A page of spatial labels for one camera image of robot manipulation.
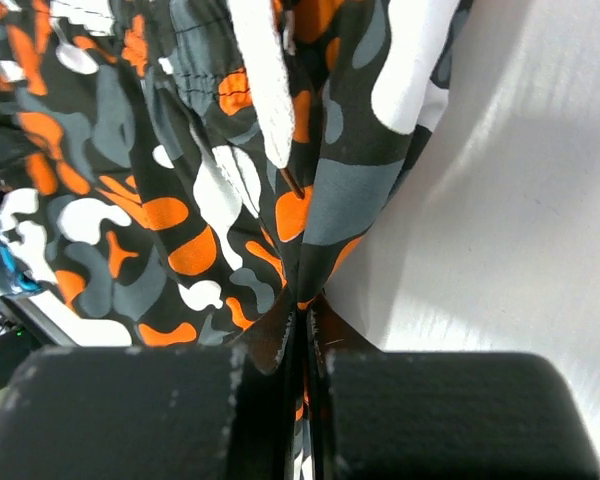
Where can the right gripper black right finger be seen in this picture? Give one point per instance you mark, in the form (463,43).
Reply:
(437,415)

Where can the black orange camouflage shorts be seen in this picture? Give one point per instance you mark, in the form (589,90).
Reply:
(197,163)

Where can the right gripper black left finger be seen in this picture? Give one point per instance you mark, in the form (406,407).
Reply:
(178,412)

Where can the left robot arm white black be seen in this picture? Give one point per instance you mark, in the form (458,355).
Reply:
(19,337)

